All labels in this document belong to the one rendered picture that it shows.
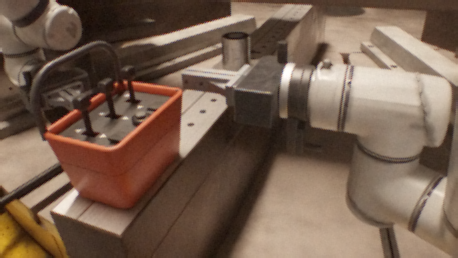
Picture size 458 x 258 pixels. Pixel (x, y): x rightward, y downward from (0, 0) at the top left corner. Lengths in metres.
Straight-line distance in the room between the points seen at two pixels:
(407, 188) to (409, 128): 0.08
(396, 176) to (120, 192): 0.37
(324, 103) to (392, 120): 0.08
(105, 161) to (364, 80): 0.34
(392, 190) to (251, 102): 0.21
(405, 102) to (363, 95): 0.05
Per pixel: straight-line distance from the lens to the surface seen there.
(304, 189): 1.15
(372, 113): 0.44
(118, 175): 0.50
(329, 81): 0.44
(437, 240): 0.49
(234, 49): 0.97
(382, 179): 0.49
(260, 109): 0.43
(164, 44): 2.08
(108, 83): 0.55
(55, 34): 0.74
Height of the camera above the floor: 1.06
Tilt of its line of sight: 31 degrees down
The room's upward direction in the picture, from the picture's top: 2 degrees counter-clockwise
